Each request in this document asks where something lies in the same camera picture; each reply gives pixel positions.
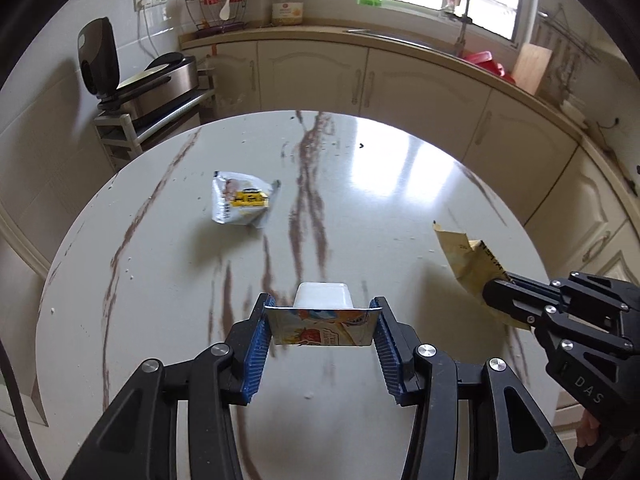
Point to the red basin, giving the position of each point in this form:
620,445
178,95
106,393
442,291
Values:
485,60

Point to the small yogurt cup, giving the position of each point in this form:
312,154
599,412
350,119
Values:
323,314

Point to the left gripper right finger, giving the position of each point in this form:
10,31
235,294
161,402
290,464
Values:
509,437

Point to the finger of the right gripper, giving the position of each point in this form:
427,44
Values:
519,282
528,308

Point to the glass jar with yellow label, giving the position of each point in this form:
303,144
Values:
287,12

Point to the open rice cooker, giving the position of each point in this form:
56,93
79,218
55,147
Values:
166,79

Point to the hanging utensil rail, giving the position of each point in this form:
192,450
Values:
570,53

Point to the metal sink faucet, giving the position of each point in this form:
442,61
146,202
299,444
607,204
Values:
458,10

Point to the white rice spoon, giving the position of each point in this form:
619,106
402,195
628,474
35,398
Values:
225,11

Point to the white appliance shelf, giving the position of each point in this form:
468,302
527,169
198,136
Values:
124,138

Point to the yellow snack wrapper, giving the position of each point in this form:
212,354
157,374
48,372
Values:
474,266

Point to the right hand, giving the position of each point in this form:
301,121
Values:
588,430

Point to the round marble table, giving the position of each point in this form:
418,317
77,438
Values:
144,272

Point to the silver snack bag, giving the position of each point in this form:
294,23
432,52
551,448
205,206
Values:
242,199

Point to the wire utensil rack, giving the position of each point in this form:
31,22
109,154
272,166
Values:
204,16

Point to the cream kitchen cabinet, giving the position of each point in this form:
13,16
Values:
558,182

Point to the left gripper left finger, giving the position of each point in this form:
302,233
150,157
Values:
136,437

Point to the wooden cutting board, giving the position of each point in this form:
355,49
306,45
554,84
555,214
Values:
530,67

